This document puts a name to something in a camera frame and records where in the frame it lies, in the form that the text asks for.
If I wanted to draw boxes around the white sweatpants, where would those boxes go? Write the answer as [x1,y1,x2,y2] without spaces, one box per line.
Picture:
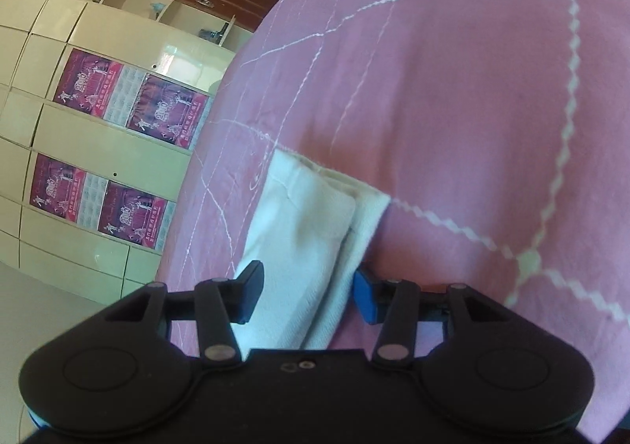
[234,149,391,353]

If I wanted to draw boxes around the upper left purple poster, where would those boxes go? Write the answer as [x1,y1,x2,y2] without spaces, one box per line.
[97,182,169,250]

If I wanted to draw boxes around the purple poster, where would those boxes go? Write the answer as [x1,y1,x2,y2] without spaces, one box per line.
[29,154,87,223]
[97,182,169,250]
[126,75,208,149]
[52,48,124,119]

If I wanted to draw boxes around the lower left purple poster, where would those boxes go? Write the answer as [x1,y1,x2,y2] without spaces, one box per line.
[29,154,87,223]

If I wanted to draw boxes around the upper right purple poster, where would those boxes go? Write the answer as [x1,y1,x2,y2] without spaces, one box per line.
[126,75,208,149]

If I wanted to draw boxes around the cream wardrobe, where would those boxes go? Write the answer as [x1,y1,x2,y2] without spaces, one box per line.
[1,0,234,303]

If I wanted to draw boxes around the pink checked bedspread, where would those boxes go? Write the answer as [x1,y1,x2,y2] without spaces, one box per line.
[158,0,629,442]

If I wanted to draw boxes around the lower right purple poster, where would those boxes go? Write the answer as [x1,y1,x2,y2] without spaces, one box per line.
[52,48,124,119]

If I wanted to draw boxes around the cream corner shelves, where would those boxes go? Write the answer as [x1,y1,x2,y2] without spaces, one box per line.
[85,0,252,52]

